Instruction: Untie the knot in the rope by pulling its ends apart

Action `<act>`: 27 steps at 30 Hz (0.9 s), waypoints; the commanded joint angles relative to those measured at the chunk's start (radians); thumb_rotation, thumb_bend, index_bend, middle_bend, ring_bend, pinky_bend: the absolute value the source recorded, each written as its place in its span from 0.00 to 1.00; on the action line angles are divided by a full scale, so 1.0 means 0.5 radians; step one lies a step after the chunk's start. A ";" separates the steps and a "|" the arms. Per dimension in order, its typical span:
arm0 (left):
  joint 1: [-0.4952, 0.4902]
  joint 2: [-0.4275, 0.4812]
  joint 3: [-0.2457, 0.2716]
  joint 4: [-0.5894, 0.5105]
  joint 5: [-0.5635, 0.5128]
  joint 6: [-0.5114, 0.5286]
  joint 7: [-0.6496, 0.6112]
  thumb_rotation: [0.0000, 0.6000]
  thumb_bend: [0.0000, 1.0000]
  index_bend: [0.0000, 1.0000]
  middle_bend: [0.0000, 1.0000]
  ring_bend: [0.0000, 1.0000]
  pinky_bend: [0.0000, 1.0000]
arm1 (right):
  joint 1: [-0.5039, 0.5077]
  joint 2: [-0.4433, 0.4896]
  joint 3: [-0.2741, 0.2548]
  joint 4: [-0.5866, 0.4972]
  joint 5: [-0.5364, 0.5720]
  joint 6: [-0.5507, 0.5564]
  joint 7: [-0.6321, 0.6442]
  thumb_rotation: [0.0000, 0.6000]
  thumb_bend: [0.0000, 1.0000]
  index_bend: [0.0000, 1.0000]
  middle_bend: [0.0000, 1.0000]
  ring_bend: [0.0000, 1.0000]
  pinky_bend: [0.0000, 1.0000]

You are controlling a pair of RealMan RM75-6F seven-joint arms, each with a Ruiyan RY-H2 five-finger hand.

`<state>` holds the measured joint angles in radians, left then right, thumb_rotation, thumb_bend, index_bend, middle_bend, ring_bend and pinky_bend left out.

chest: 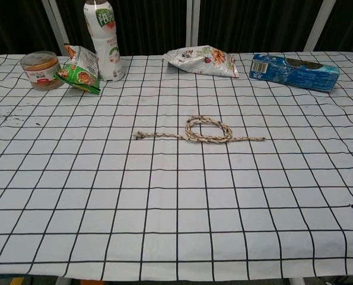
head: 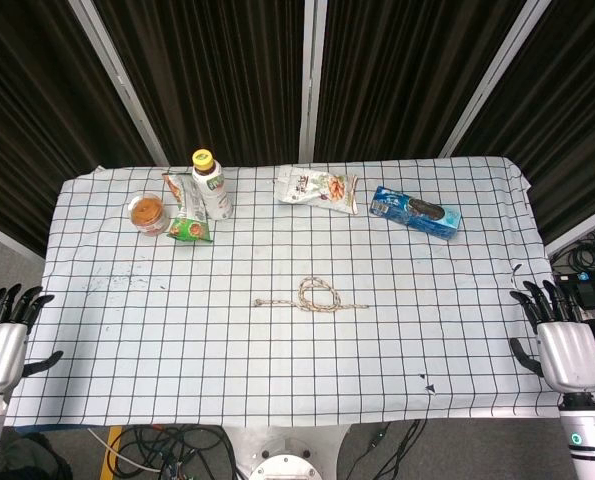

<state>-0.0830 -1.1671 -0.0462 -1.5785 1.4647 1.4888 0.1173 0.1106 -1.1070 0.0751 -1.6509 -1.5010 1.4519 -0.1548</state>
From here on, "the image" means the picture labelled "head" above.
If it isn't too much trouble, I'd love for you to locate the green snack bag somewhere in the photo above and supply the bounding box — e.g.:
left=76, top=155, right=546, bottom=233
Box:
left=161, top=172, right=214, bottom=245

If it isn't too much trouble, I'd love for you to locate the yellow floor tape strip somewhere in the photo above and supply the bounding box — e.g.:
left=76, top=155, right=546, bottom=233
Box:
left=103, top=425, right=124, bottom=477

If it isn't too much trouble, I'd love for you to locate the black fabric bag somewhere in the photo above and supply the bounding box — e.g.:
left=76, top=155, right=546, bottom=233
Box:
left=0, top=432, right=73, bottom=480

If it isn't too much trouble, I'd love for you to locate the white black-checked tablecloth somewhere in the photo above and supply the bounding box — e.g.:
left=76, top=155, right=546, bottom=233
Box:
left=4, top=157, right=595, bottom=430

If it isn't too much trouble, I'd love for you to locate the blue cookie box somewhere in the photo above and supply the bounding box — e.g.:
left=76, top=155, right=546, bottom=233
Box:
left=368, top=185, right=463, bottom=242

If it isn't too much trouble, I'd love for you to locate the black curtain panel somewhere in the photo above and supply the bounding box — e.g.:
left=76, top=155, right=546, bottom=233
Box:
left=314, top=0, right=533, bottom=162
left=449, top=0, right=595, bottom=246
left=0, top=0, right=163, bottom=256
left=92, top=0, right=308, bottom=166

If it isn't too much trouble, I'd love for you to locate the grey partition base rail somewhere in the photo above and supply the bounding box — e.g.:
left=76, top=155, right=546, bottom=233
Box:
left=0, top=215, right=46, bottom=261
left=544, top=199, right=595, bottom=256

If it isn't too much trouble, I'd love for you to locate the white snack bag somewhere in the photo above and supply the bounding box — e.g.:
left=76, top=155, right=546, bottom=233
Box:
left=275, top=164, right=360, bottom=215

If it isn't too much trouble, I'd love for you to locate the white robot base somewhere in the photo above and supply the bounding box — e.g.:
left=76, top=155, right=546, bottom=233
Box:
left=221, top=424, right=363, bottom=480

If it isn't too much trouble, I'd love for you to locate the grey partition post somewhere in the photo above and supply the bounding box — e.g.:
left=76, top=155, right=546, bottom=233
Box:
left=298, top=0, right=328, bottom=162
left=68, top=0, right=171, bottom=166
left=436, top=0, right=553, bottom=159

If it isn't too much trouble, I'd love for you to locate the black floor cable bundle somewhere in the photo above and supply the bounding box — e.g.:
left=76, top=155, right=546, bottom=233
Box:
left=346, top=419, right=428, bottom=480
left=86, top=424, right=238, bottom=480
left=551, top=238, right=595, bottom=281

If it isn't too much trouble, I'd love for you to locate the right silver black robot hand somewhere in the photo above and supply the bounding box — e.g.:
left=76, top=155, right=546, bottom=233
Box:
left=508, top=279, right=595, bottom=397

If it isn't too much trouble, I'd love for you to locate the black electronics box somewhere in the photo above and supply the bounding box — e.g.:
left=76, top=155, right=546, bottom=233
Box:
left=554, top=269, right=595, bottom=324

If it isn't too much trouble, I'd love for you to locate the white yellow-capped drink bottle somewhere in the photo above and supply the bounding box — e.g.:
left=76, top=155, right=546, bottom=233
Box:
left=190, top=148, right=235, bottom=222

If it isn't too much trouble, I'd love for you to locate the clear plastic snack jar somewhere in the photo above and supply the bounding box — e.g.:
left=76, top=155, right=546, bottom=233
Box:
left=127, top=191, right=171, bottom=238

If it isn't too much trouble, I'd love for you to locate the beige braided rope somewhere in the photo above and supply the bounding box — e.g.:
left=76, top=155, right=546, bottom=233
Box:
left=254, top=276, right=371, bottom=314

